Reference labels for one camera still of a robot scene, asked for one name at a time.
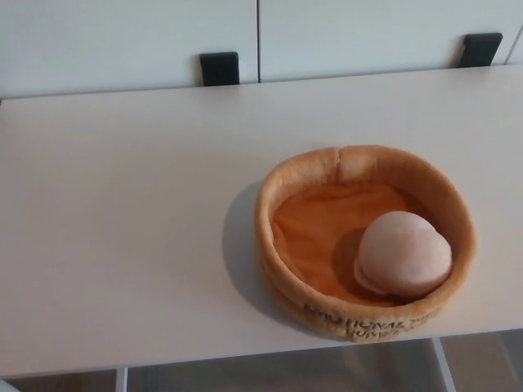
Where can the cream plush dumpling toy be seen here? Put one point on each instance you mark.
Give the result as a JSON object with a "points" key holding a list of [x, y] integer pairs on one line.
{"points": [[404, 253]]}

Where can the orange plush round plate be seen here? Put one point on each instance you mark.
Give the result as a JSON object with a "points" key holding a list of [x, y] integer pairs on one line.
{"points": [[306, 228]]}

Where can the white table leg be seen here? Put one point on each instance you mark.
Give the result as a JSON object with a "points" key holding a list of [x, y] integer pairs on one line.
{"points": [[121, 379], [444, 367]]}

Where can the white slanted frame bar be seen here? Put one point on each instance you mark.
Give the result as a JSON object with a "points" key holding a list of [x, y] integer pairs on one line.
{"points": [[6, 386]]}

